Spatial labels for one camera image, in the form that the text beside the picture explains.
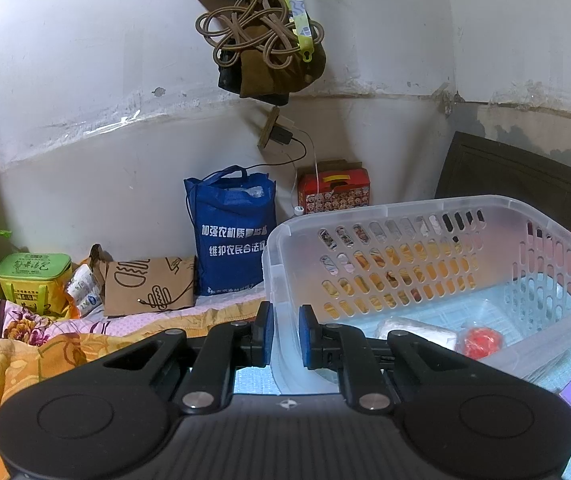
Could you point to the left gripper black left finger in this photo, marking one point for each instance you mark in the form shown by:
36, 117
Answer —
228, 347

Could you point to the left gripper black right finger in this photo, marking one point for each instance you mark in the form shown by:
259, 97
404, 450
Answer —
360, 363

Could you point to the clear packet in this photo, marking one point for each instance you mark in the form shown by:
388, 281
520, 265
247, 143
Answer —
438, 335

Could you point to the translucent white plastic basket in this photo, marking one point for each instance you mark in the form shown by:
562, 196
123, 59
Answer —
464, 262

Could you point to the brown paper takeaway bag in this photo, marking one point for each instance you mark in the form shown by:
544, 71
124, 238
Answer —
143, 285

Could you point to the blue non-woven tote bag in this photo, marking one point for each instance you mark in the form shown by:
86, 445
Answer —
233, 211

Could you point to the white crumpled snack wrapper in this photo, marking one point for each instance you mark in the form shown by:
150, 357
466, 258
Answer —
83, 290

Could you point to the red patterned gift box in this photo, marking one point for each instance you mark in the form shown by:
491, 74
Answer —
333, 185

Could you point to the green yellow gift box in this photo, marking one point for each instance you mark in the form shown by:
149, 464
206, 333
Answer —
36, 281

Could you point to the orange floral blanket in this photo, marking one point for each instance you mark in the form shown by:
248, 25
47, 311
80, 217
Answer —
23, 365

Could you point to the dark wooden headboard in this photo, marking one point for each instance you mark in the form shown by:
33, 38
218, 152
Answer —
479, 166

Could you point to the black power adapter with cable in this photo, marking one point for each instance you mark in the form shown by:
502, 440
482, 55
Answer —
282, 136

